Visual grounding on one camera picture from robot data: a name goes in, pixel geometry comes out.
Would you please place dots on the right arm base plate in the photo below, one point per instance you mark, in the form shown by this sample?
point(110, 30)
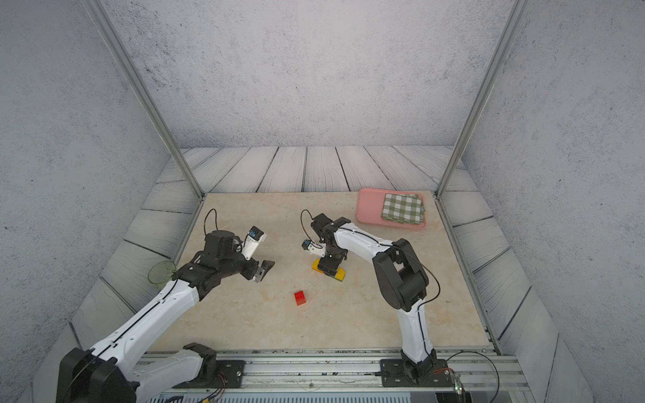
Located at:
point(433, 373)

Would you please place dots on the camera cable black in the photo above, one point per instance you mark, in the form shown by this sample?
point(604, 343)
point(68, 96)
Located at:
point(214, 212)
point(308, 237)

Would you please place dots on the yellow sloped lego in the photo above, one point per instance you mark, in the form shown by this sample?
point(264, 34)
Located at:
point(340, 274)
point(315, 266)

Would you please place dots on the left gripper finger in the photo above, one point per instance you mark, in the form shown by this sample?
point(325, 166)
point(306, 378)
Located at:
point(259, 275)
point(266, 265)

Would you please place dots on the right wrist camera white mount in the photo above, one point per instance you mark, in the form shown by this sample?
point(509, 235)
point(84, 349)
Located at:
point(314, 248)

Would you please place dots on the green checkered cloth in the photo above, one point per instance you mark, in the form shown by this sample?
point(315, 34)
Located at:
point(403, 208)

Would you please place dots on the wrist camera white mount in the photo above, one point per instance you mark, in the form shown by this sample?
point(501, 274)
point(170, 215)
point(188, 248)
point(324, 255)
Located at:
point(252, 241)
point(314, 248)

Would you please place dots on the left camera cable black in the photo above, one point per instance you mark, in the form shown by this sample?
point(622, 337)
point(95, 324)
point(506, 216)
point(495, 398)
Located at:
point(214, 212)

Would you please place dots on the aluminium rail front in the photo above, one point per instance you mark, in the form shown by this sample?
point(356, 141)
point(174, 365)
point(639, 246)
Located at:
point(478, 376)

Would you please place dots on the left aluminium frame post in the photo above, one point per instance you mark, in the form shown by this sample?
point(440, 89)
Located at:
point(110, 37)

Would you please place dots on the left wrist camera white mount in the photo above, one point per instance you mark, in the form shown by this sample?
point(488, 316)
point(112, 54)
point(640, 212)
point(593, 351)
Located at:
point(252, 241)

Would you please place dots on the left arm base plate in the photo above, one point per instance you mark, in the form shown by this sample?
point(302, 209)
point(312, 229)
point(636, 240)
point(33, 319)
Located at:
point(217, 374)

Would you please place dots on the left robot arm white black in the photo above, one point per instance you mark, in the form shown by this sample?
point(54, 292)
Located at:
point(106, 372)

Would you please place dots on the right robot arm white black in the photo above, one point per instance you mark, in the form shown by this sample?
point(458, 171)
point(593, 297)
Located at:
point(400, 275)

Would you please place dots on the right aluminium frame post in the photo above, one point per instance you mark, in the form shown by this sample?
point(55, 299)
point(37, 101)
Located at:
point(498, 58)

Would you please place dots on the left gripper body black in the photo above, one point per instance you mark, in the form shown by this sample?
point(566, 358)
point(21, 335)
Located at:
point(249, 267)

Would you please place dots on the right camera cable black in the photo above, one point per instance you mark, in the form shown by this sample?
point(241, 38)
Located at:
point(308, 237)

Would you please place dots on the red lego brick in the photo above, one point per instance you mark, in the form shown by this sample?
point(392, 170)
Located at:
point(300, 298)

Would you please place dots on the pink tray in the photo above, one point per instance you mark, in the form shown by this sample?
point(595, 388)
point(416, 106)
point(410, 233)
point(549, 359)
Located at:
point(370, 205)

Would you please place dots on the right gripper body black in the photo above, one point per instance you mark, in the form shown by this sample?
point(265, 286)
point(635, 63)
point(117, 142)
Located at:
point(330, 260)

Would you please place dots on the green translucent cup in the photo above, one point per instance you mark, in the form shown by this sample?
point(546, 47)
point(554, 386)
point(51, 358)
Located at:
point(162, 272)

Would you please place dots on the aluminium frame post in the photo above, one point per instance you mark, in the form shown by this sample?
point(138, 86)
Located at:
point(498, 58)
point(110, 37)

